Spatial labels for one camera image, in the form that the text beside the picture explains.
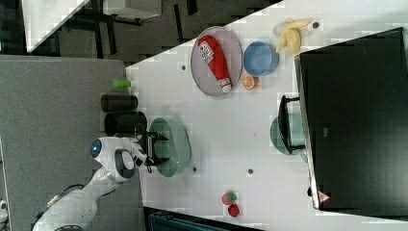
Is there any yellow banana toy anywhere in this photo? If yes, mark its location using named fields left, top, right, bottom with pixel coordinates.
left=272, top=17, right=311, bottom=55

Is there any pink strawberry toy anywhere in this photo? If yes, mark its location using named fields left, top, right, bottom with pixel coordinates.
left=221, top=191, right=238, bottom=206

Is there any green cup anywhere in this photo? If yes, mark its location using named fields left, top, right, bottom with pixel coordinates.
left=269, top=114, right=307, bottom=162

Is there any grey round plate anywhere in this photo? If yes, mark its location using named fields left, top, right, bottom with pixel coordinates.
left=191, top=26, right=242, bottom=96

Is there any green plastic strainer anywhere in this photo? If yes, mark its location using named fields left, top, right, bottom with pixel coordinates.
left=149, top=117, right=191, bottom=177

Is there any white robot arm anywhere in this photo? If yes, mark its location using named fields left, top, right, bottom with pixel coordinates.
left=31, top=132, right=168, bottom=231

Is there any toaster oven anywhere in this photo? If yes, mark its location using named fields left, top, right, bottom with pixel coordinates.
left=294, top=28, right=408, bottom=220

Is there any red raspberry toy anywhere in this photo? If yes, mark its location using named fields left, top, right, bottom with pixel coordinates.
left=228, top=204, right=240, bottom=218

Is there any black cylinder container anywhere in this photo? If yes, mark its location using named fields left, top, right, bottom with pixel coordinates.
left=101, top=94, right=139, bottom=113

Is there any black cup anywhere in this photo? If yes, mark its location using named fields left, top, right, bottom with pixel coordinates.
left=104, top=112, right=147, bottom=137

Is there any orange slice toy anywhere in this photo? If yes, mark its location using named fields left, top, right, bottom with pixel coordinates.
left=242, top=75, right=259, bottom=90

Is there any blue bowl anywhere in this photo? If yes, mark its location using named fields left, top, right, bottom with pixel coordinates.
left=243, top=41, right=279, bottom=76

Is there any red ketchup bottle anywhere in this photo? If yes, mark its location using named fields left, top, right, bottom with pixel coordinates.
left=198, top=35, right=232, bottom=96

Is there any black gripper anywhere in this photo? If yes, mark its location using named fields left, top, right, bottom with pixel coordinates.
left=136, top=131, right=168, bottom=173

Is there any green small bottle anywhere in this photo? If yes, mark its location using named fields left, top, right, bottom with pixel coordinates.
left=113, top=79, right=133, bottom=89

